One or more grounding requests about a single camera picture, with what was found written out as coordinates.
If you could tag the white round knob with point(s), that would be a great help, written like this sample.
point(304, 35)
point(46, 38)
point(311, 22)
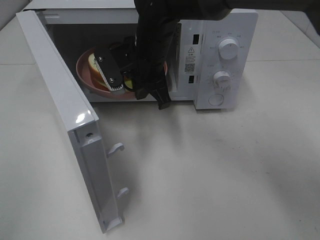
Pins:
point(221, 79)
point(228, 48)

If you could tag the lower white round knob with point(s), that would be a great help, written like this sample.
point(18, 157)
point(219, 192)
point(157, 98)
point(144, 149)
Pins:
point(221, 79)

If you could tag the upper white round knob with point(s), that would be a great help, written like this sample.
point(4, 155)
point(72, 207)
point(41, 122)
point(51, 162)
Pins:
point(228, 48)

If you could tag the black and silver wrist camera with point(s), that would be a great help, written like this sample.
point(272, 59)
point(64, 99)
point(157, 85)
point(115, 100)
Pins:
point(109, 70)

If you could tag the white microwave oven body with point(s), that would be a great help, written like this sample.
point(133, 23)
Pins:
point(75, 26)

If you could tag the white microwave door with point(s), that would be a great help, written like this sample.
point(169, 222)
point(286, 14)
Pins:
point(79, 119)

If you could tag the white warning label sticker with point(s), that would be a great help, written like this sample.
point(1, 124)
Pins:
point(190, 59)

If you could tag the white bread sandwich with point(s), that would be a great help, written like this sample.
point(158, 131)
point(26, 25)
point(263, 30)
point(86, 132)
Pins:
point(95, 74)

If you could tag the round white door button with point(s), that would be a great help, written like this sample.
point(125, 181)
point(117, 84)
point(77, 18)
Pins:
point(216, 100)

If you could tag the pink round plate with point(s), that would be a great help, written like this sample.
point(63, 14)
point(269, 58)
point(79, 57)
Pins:
point(82, 70)

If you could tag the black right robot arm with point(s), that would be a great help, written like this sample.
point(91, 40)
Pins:
point(160, 17)

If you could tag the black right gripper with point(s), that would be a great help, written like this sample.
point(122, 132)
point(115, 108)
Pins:
point(143, 62)

